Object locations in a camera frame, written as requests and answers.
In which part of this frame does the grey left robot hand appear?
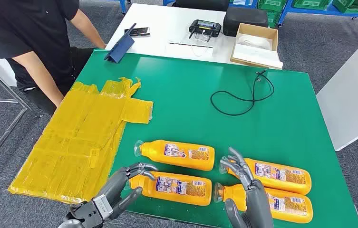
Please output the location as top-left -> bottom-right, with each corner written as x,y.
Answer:
98,162 -> 159,221

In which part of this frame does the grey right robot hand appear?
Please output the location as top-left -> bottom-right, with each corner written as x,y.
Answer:
220,147 -> 274,228

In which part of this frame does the orange detergent bottle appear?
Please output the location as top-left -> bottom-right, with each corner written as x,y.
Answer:
134,140 -> 215,172
128,171 -> 213,207
213,182 -> 314,224
219,156 -> 312,196

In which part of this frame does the yellow taped cardboard sheet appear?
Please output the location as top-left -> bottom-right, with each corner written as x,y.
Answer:
8,77 -> 154,205

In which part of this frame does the tablet in blue case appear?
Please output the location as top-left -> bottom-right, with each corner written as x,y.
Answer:
104,23 -> 137,64

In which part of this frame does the white side table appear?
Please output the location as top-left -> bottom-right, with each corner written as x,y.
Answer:
316,27 -> 358,163

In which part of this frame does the white foam sheet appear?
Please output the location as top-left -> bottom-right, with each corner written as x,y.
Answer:
232,43 -> 284,68

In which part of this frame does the black smartphone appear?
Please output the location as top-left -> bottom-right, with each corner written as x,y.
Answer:
124,27 -> 151,37

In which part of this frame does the thin black strip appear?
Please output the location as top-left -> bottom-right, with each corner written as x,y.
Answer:
168,41 -> 213,48

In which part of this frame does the open cardboard box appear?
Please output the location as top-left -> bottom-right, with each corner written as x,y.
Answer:
230,23 -> 284,70

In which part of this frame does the black handheld controller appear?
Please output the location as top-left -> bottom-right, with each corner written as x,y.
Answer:
188,19 -> 222,40

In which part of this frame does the green plastic crate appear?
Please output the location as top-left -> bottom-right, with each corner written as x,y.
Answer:
292,0 -> 332,10
266,11 -> 282,29
257,0 -> 288,12
332,0 -> 358,14

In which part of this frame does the black carry case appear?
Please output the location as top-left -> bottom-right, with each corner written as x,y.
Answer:
223,7 -> 270,37

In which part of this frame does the person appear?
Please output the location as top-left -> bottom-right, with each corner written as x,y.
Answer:
0,0 -> 107,115

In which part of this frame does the blue metal rack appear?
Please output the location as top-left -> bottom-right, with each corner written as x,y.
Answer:
276,0 -> 358,35

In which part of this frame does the black chair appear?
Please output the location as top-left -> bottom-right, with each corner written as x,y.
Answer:
172,0 -> 231,11

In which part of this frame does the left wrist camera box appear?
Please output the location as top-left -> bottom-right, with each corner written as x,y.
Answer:
92,194 -> 114,221

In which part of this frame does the black cable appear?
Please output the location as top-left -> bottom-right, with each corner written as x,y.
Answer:
210,69 -> 275,116

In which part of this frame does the grey metal frame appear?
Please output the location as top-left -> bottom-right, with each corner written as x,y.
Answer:
0,55 -> 36,196

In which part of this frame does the white cable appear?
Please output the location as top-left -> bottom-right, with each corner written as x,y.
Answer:
191,29 -> 214,57

